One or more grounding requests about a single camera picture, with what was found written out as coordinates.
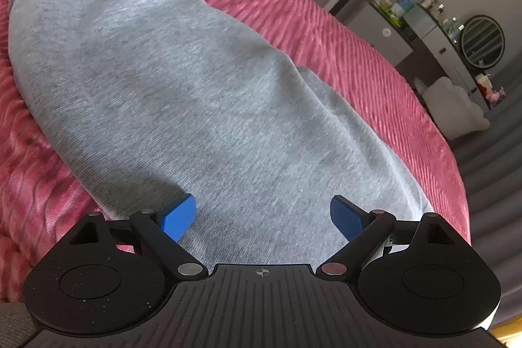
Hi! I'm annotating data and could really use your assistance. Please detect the grey sweatpants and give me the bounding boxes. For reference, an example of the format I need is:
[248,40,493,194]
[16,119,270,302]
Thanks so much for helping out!
[8,0,432,266]

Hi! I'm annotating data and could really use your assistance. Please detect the pink ribbed bed blanket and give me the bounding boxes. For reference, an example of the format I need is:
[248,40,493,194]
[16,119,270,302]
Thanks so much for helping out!
[1,0,471,302]

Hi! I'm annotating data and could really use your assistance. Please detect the white cloud-shaped chair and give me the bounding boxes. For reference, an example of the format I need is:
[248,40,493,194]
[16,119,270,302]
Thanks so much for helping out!
[420,77,490,141]

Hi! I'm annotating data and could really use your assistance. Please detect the grey vanity desk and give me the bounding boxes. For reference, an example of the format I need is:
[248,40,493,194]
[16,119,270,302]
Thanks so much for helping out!
[404,4,490,112]

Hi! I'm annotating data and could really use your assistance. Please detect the white small cabinet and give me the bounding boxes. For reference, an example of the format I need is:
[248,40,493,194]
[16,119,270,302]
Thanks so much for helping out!
[343,1,413,66]

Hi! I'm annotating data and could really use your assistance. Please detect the round black mirror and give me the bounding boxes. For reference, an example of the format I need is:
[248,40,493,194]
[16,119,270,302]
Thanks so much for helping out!
[460,15,505,70]

